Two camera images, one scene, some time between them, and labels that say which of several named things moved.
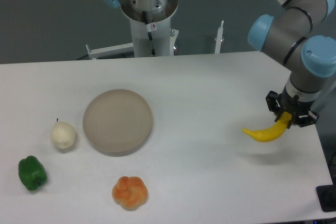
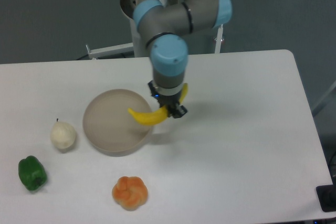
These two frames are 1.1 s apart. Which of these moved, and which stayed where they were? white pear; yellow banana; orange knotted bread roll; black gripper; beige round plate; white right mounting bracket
Moved: black gripper; yellow banana
Stayed: beige round plate; orange knotted bread roll; white right mounting bracket; white pear
